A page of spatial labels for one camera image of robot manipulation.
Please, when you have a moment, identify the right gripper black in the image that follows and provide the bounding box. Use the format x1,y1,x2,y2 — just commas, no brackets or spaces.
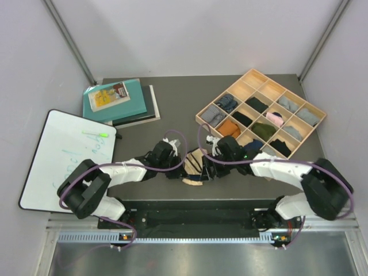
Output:
201,151,235,182

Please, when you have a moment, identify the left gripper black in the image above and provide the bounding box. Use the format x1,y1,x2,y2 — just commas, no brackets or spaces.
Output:
158,153,189,179

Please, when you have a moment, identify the beige underwear navy trim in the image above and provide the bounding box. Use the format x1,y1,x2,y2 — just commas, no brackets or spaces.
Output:
182,148,203,186

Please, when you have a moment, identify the grey underwear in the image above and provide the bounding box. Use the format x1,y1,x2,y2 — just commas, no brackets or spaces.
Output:
278,96,300,113

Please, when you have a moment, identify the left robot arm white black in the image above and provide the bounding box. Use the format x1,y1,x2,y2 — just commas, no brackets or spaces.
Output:
57,138,184,228

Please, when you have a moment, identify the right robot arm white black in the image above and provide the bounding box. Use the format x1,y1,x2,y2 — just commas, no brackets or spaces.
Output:
204,135,354,228

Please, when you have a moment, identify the dark grey book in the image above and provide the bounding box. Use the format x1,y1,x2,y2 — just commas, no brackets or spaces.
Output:
106,85,160,129

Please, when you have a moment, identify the orange rolled garment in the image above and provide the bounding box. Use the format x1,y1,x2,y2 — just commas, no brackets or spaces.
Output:
217,120,241,139

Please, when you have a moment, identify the navy blue rolled garment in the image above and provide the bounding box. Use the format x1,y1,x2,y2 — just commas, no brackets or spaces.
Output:
243,139,264,152

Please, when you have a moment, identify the striped grey rolled garment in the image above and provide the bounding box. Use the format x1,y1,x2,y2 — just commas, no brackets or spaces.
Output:
200,105,226,128

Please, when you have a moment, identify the grey rolled garment bottom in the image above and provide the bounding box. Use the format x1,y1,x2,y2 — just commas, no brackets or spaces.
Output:
262,147,277,156

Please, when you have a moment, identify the black rolled garment middle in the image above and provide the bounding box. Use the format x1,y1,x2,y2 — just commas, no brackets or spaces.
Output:
232,112,253,127

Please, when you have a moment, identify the black rolled garment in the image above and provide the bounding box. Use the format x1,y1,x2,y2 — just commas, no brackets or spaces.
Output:
270,139,291,157
245,97,269,113
232,112,253,127

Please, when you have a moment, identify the green marker pen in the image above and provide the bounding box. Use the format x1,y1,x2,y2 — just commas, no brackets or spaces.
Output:
82,131,109,138

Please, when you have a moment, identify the navy patterned rolled garment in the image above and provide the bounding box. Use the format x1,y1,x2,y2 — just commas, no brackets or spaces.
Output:
215,94,238,114

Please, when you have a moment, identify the teal book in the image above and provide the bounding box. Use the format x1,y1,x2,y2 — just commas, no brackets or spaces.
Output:
82,79,147,122

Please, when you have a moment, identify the black rolled garment lower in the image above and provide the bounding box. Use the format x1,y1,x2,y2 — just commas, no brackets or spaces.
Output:
270,139,291,157

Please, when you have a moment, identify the wooden compartment tray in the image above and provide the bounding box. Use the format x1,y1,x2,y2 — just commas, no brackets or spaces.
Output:
195,69,326,159

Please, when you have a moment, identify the small illustrated paperback book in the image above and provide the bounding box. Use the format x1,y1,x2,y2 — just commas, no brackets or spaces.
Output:
86,82,131,112

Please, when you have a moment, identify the black rolled garment upper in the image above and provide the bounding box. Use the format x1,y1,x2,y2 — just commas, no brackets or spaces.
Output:
245,97,269,113

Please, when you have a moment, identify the pink rolled garment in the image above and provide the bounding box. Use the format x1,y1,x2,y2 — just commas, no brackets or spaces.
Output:
266,112,284,127

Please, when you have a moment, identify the grey rolled garment middle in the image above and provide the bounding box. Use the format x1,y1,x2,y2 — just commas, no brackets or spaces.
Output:
283,125,302,141

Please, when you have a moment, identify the grey rolled garment right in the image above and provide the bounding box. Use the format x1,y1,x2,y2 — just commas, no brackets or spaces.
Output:
296,108,320,127

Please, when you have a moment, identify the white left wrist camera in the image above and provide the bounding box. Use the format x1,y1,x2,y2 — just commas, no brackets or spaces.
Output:
162,137,181,151

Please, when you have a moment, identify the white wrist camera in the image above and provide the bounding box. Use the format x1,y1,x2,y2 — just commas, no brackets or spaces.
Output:
162,137,181,151
206,135,221,156

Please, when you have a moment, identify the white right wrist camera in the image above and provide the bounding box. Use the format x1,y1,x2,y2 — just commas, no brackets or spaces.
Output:
206,135,221,156

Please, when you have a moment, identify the grey slotted cable duct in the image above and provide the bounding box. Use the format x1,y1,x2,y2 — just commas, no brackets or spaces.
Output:
57,231,288,244

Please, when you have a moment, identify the whiteboard black frame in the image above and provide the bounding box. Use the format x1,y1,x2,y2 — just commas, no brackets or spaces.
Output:
18,109,117,213

